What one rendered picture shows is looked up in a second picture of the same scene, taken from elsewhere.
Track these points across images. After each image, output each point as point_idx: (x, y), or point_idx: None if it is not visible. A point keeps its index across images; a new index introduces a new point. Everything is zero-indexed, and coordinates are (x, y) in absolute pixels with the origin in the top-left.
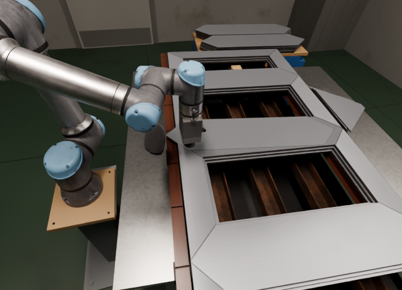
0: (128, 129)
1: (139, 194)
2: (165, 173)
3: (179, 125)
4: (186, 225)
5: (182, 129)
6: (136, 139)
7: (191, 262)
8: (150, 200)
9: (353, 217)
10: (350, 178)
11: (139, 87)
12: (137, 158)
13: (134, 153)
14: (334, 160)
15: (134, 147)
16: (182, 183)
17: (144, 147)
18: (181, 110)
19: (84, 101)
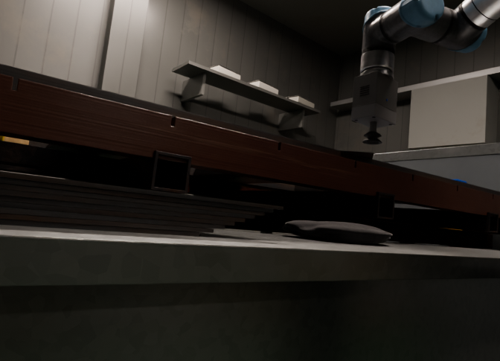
0: (374, 251)
1: (483, 253)
2: (399, 243)
3: (375, 111)
4: (455, 180)
5: (394, 97)
6: (384, 248)
7: (475, 185)
8: (466, 250)
9: None
10: (274, 185)
11: (447, 8)
12: (431, 251)
13: (431, 251)
14: (248, 190)
15: (414, 251)
16: (423, 172)
17: (387, 246)
18: (393, 66)
19: None
